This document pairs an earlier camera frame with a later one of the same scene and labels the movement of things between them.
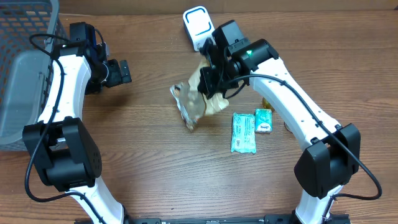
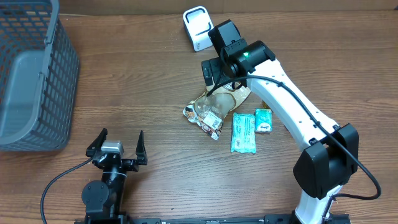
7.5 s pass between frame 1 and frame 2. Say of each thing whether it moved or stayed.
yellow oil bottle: stayed
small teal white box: stayed
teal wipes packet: stayed
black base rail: stayed
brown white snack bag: moved
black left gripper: moved
